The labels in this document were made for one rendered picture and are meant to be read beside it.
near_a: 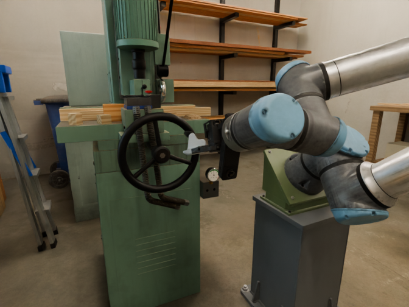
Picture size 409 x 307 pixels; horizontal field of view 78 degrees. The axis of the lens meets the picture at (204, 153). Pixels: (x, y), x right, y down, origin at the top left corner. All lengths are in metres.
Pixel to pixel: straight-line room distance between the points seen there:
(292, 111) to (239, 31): 3.86
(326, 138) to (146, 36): 0.83
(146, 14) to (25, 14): 2.57
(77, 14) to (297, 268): 3.35
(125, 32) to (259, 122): 0.82
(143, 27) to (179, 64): 2.67
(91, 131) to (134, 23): 0.46
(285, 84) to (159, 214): 0.80
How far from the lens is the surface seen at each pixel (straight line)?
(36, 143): 3.62
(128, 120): 0.95
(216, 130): 0.65
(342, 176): 0.93
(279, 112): 0.47
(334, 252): 1.27
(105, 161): 1.06
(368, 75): 0.67
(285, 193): 1.06
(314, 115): 0.55
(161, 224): 1.21
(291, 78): 0.63
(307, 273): 1.20
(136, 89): 1.16
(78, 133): 1.04
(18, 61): 3.58
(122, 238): 1.20
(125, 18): 1.16
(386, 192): 0.90
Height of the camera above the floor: 1.03
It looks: 14 degrees down
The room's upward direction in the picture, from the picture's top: straight up
